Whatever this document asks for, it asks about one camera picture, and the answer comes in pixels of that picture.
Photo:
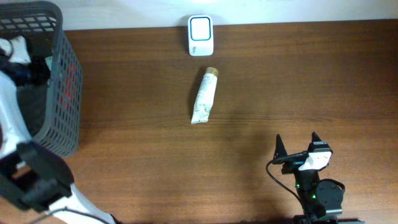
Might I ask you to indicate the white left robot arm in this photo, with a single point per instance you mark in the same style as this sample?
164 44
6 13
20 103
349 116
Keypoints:
32 177

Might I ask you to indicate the white barcode scanner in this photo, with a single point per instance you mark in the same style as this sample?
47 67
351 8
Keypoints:
200 36

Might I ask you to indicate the dark grey plastic basket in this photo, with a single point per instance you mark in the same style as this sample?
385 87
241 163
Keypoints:
51 110

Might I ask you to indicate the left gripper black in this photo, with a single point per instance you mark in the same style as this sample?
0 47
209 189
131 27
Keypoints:
42 74

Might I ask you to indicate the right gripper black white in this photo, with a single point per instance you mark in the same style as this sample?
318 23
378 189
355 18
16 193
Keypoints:
292 161

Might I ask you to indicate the white cream tube gold cap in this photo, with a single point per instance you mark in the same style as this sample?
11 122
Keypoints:
205 96

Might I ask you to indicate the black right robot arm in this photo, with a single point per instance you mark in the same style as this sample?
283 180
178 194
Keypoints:
320 199

